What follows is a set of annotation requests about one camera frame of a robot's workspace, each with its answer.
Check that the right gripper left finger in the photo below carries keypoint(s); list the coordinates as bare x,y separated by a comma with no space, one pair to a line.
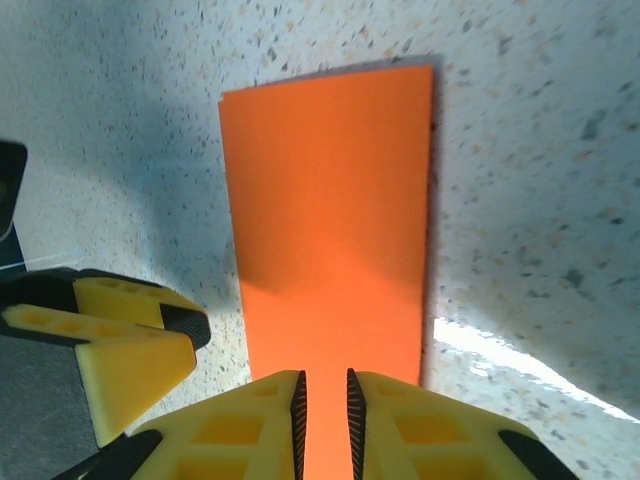
225,435

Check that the orange paper sheet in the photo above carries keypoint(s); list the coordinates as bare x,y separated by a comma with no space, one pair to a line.
325,225

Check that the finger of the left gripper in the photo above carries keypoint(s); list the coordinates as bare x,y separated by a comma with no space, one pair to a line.
130,365
125,300

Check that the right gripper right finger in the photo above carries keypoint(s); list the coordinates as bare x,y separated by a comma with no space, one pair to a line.
425,440

